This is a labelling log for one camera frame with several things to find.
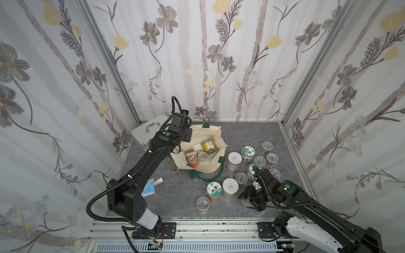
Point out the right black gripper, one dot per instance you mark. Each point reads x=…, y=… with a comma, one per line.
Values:
x=253, y=194

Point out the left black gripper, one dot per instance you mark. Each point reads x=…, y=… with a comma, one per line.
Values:
x=186, y=133

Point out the teal label seed cup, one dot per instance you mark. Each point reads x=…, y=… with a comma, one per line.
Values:
x=241, y=178

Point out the yellow label tall jar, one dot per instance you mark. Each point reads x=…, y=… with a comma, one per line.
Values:
x=209, y=146

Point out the cream canvas tote bag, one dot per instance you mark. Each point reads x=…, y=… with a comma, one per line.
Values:
x=213, y=167

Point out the purple flower lid jar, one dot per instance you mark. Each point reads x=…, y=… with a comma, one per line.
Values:
x=251, y=169

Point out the white lid seed jar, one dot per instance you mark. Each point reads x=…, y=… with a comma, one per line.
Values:
x=230, y=188

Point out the red label seed jar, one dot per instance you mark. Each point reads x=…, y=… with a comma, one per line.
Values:
x=214, y=191

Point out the silver lid text jar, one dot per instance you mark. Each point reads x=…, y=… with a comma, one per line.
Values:
x=234, y=159

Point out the large strawberry label jar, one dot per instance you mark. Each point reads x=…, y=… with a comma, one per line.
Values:
x=247, y=154

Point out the clear lid green seed cup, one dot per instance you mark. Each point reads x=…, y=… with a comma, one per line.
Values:
x=266, y=147

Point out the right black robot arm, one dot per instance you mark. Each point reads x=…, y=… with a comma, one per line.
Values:
x=303, y=217

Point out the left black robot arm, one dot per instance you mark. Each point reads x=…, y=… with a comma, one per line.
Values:
x=124, y=196

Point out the red flower seed cup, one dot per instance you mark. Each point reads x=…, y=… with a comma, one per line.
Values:
x=192, y=157

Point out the silver first aid case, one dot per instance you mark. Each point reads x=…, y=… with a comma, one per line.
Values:
x=146, y=131

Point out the blue face mask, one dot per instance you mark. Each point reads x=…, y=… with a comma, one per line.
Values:
x=149, y=188

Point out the clear lid cup by wall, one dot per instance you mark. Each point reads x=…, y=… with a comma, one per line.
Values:
x=275, y=173

